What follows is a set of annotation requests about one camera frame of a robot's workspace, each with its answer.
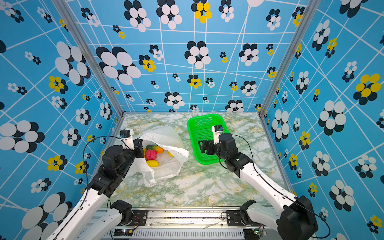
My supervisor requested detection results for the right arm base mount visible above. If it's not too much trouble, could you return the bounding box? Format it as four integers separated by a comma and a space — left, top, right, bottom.
226, 210, 248, 227

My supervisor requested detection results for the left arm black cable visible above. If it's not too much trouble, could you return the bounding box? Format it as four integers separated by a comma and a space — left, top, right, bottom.
80, 135, 124, 211

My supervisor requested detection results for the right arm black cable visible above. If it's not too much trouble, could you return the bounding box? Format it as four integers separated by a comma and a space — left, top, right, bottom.
218, 133, 331, 240

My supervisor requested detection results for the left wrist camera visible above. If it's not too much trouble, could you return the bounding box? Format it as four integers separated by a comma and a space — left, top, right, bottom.
120, 130, 134, 151

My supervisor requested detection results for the white plastic bag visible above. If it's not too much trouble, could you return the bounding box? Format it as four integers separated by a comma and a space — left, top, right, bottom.
127, 127, 190, 187

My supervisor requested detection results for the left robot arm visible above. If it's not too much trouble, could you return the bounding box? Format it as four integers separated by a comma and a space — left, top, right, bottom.
48, 137, 144, 240

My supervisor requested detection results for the orange toy mango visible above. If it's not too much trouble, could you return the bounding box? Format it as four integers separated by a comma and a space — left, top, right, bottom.
153, 145, 164, 154

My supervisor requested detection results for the left aluminium frame post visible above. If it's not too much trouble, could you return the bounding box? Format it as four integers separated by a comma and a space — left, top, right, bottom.
53, 1, 124, 118

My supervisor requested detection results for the yellow toy mango left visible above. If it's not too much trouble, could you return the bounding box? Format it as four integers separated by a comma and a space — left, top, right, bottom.
146, 160, 160, 168

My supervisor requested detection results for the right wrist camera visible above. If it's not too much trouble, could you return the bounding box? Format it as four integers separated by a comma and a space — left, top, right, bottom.
212, 125, 224, 145

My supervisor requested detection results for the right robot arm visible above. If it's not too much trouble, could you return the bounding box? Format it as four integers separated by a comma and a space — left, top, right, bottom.
198, 133, 319, 240

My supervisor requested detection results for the aluminium frame post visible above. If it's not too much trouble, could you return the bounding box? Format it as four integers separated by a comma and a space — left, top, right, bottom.
53, 1, 124, 118
260, 0, 321, 117

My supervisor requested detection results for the green toy fruit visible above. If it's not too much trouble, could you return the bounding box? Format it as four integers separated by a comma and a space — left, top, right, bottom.
146, 145, 157, 151

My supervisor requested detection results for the right aluminium frame post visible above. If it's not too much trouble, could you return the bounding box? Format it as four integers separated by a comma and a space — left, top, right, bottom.
260, 0, 321, 117

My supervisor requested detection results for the pink toy fruit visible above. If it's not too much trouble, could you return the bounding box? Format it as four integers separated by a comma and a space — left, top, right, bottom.
145, 150, 158, 161

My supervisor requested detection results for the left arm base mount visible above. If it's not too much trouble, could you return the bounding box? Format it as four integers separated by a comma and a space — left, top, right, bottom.
120, 210, 149, 226

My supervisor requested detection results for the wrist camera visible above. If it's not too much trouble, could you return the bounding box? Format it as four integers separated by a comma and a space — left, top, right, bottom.
120, 130, 134, 151
212, 125, 224, 145

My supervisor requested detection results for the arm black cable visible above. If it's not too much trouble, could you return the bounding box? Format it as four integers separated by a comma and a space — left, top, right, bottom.
218, 133, 331, 240
80, 135, 124, 211

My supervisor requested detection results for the front aluminium rail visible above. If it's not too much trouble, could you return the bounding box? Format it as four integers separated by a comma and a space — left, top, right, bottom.
59, 206, 319, 240

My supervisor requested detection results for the green plastic basket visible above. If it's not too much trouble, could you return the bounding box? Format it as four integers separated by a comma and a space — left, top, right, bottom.
187, 114, 229, 165

